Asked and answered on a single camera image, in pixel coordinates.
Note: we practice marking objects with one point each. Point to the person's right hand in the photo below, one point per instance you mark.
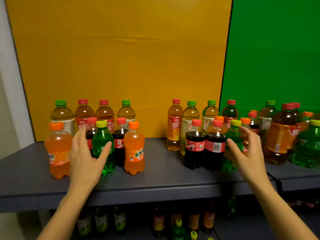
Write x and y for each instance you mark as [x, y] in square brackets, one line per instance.
[252, 164]

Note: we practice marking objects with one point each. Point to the person's left hand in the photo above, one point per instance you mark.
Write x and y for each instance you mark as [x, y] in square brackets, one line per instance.
[83, 167]

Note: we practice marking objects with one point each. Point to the group of orange soda bottles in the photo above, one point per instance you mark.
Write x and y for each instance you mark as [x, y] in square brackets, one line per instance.
[58, 152]

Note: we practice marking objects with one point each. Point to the yellow-capped green soda bottle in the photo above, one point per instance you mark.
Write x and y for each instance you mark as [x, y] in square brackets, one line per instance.
[102, 139]
[233, 137]
[308, 147]

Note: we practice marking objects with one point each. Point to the red-capped black cola bottle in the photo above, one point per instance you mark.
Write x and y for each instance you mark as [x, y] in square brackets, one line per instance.
[194, 157]
[215, 157]

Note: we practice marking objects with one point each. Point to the group of dark cola bottles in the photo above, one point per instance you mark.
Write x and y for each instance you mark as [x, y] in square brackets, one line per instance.
[119, 152]

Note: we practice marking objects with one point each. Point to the green-capped pale tea bottle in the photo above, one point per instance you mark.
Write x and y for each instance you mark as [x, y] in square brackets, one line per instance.
[266, 114]

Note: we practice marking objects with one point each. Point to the group of green-label tea bottles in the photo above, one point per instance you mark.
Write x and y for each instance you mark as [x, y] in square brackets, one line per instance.
[62, 114]

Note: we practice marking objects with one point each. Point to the group of red-label tea bottles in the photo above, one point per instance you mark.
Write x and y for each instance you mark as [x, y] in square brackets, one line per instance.
[174, 127]

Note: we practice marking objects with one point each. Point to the person's right forearm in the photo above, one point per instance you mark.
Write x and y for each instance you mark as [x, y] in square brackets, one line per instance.
[280, 214]

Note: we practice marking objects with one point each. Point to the orange backing board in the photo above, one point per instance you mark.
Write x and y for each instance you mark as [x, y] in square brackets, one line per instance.
[125, 59]

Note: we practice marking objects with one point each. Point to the white shelf side post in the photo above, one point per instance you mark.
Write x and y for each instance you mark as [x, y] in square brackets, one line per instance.
[12, 84]

